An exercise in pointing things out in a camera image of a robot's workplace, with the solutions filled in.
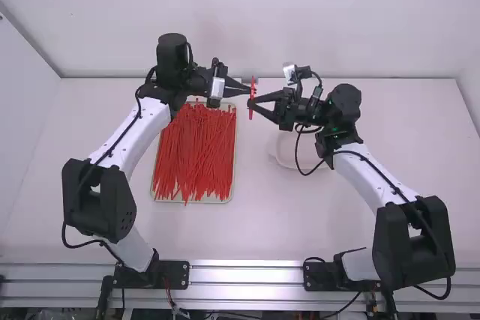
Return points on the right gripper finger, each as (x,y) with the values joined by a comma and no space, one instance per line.
(270,96)
(268,115)

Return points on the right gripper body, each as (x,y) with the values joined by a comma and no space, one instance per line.
(292,110)

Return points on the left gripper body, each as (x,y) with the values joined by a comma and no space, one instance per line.
(202,78)

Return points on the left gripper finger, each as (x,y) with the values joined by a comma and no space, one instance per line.
(231,92)
(232,84)

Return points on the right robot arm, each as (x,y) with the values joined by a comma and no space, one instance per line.
(360,170)

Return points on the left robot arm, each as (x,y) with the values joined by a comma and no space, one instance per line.
(123,136)

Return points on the white dish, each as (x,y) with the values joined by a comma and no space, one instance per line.
(285,151)

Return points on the pale tray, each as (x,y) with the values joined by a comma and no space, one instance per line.
(229,198)

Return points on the silver rails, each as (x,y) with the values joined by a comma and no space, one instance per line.
(243,279)

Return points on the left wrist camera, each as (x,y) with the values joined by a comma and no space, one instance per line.
(216,89)

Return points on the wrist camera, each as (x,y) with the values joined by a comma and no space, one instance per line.
(289,73)
(216,89)

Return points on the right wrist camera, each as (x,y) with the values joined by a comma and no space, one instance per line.
(289,73)

